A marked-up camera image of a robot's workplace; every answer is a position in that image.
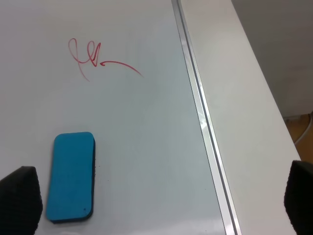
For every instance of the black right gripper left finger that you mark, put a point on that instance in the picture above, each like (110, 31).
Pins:
(21, 203)

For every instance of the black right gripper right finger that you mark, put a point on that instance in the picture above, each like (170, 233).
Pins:
(298, 198)

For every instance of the blue whiteboard eraser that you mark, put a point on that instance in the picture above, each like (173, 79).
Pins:
(71, 187)

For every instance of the white whiteboard with aluminium frame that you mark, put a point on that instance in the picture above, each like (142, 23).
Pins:
(157, 164)

